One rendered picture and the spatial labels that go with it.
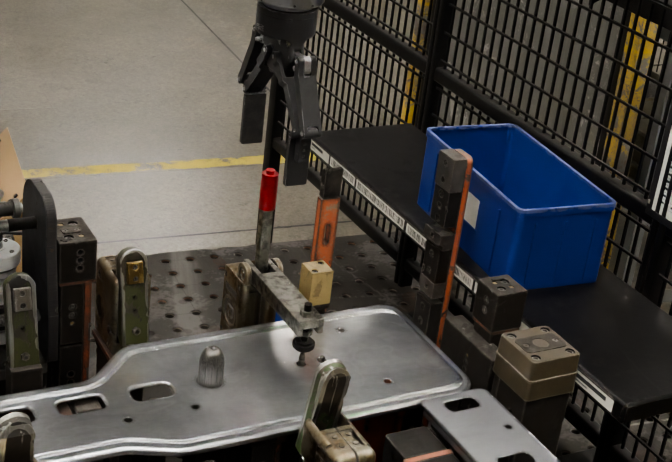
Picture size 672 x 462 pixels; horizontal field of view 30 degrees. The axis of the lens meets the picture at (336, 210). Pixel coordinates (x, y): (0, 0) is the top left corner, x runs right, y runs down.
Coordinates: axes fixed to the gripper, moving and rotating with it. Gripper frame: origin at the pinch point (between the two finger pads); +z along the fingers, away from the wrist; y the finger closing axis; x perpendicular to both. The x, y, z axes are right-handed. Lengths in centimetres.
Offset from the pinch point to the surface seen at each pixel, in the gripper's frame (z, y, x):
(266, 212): 8.0, 0.6, -0.3
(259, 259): 15.0, 0.5, -0.6
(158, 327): 53, -46, 4
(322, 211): 9.7, -1.0, 9.0
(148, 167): 123, -258, 82
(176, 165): 123, -257, 93
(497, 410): 23.3, 31.0, 19.2
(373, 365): 23.4, 17.1, 9.0
